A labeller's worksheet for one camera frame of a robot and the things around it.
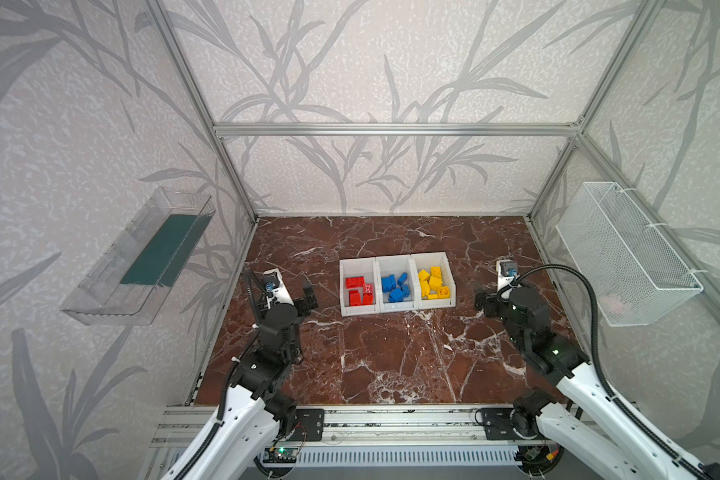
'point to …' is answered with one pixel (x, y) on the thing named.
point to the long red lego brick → (355, 282)
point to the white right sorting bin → (425, 261)
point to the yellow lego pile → (435, 282)
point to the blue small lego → (402, 278)
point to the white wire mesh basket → (636, 278)
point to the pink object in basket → (611, 303)
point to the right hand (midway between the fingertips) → (494, 273)
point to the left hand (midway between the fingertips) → (293, 273)
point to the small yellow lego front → (436, 271)
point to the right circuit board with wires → (539, 459)
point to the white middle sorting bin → (388, 265)
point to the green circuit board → (280, 455)
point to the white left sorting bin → (353, 268)
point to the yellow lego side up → (432, 296)
